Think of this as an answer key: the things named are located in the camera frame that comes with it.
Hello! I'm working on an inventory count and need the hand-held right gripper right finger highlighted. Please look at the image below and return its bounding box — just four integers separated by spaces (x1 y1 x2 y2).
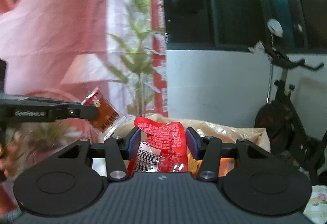
186 126 273 181

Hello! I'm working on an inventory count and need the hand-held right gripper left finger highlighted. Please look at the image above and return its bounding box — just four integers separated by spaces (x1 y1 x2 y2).
55 127 142 182

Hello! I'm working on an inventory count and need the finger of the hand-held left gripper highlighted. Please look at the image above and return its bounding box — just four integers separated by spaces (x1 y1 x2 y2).
65 102 101 120

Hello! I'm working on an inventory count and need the small brown snack packet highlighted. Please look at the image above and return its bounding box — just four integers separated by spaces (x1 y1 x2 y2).
81 86 127 141

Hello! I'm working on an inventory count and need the red snack packet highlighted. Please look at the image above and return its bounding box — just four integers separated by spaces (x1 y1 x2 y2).
127 116 190 179

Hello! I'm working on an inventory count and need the beige cardboard box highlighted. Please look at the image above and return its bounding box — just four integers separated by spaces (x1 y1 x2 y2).
119 113 271 178

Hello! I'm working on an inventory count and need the small potted plant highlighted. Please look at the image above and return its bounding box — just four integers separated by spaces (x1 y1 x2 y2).
14 121 82 164

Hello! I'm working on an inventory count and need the tall green leafy plant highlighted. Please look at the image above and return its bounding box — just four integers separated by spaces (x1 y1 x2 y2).
105 0 165 117

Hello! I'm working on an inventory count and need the red printed backdrop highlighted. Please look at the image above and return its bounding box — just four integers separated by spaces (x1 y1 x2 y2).
0 0 169 137

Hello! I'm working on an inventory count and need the black exercise bike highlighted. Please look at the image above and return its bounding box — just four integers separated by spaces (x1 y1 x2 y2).
248 19 327 187

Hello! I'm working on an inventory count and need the dark glass window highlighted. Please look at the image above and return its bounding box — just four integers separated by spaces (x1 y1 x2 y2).
162 0 327 55

